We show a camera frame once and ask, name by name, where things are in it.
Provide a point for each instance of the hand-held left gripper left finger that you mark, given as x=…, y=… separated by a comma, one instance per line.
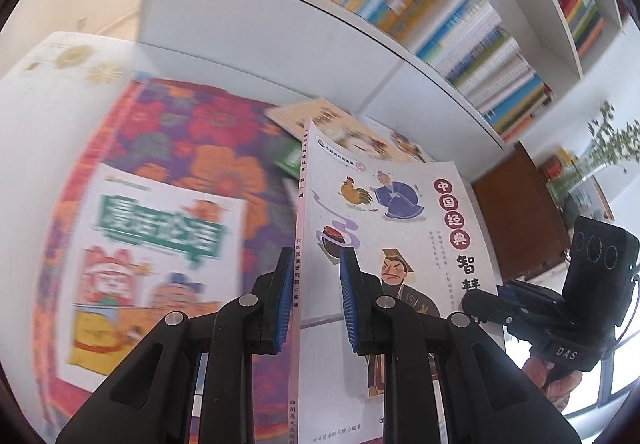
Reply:
x=284, y=304

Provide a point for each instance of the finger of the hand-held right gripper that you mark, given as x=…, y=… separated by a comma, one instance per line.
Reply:
x=500, y=311
x=535, y=296

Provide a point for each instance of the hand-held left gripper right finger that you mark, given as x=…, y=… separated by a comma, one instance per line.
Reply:
x=350, y=309

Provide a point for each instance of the white book with robed swordsman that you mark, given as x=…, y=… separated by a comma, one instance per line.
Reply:
x=400, y=234

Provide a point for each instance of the green cricket cover book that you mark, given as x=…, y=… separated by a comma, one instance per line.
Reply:
x=290, y=162

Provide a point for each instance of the cartoon characters cover book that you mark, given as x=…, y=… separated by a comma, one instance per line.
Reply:
x=150, y=244

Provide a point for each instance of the beige illustrated cover book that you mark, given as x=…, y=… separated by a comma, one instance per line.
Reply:
x=310, y=117

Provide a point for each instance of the row of blue white books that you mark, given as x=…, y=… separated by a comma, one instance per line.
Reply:
x=490, y=69

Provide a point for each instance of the person's right hand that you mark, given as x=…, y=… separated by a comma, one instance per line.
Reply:
x=535, y=369

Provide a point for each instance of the brown wooden cabinet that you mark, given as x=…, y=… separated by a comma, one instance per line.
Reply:
x=520, y=219

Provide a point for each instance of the red yellow box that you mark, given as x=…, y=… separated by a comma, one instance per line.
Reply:
x=555, y=167

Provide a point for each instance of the green plant in glass vase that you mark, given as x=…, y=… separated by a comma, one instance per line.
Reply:
x=607, y=144

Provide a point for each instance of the floral patterned blanket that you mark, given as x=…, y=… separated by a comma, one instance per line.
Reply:
x=200, y=134

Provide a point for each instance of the white bookshelf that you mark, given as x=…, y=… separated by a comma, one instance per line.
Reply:
x=250, y=14

